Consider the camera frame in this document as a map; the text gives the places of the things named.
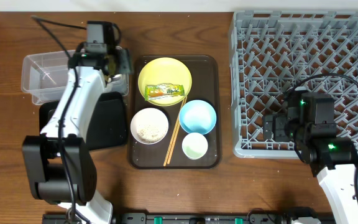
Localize yellow plate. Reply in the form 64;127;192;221
138;57;193;106

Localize small white cup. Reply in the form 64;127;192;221
181;133;208;160

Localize white bowl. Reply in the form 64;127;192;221
130;108;169;145

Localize grey dishwasher rack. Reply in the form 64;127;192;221
228;10;358;159

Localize green snack wrapper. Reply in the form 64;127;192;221
144;83;185;101

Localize pile of rice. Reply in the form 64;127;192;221
136;123;166;143

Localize clear plastic waste bin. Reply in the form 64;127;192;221
21;44;129;105

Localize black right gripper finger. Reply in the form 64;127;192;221
262;114;274;140
274;114;288;142

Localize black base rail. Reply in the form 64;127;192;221
42;207;335;224

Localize black waste tray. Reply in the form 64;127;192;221
33;92;127;159

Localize light blue bowl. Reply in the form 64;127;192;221
179;100;217;135

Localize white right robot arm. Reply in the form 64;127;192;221
263;90;358;223

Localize wooden chopstick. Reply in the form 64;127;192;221
163;112;180;167
172;97;187;154

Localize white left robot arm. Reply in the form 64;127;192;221
22;43;133;223

